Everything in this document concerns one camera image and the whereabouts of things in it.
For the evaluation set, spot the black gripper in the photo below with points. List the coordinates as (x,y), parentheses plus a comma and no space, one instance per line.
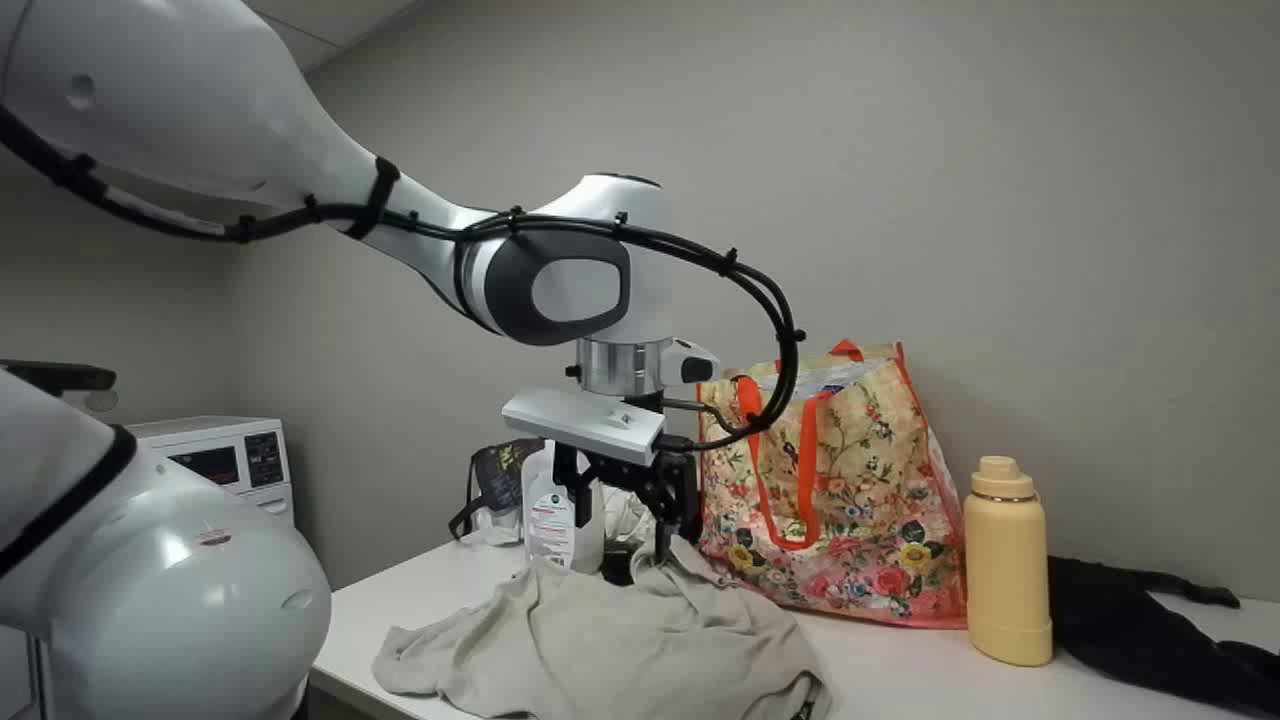
(667,489)

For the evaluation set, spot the beige sweatshirt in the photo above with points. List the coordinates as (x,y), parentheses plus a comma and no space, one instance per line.
(677,641)

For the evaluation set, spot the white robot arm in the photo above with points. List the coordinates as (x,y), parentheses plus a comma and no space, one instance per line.
(157,592)

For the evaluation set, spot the white detergent jug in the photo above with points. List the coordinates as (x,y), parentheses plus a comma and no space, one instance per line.
(548,514)

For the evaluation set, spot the floral tote bag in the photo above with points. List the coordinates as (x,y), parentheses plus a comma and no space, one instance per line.
(845,501)

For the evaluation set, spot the yellow water bottle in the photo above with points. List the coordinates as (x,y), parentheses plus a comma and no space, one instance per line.
(1005,545)

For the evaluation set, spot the black cloth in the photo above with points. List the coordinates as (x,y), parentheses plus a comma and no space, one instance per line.
(1116,625)

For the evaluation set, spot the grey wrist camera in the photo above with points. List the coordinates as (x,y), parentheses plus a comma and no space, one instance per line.
(602,425)

